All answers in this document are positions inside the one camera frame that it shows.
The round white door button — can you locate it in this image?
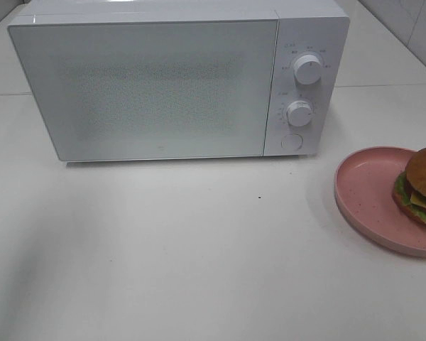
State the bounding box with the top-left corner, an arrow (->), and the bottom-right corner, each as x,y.
281,134 -> 303,151

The white timer knob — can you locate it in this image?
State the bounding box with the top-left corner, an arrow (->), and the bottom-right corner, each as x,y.
286,100 -> 314,127

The pink plate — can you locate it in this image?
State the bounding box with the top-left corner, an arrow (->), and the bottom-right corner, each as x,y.
334,146 -> 426,258

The toy burger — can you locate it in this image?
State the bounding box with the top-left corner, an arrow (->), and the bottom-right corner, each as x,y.
392,148 -> 426,226

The white microwave door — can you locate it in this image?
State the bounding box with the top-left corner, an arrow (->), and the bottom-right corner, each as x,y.
9,21 -> 277,161

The white microwave oven body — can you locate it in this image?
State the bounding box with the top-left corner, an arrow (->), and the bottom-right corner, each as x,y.
8,1 -> 349,157

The upper white power knob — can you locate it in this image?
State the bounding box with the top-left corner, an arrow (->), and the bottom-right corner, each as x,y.
293,52 -> 323,85

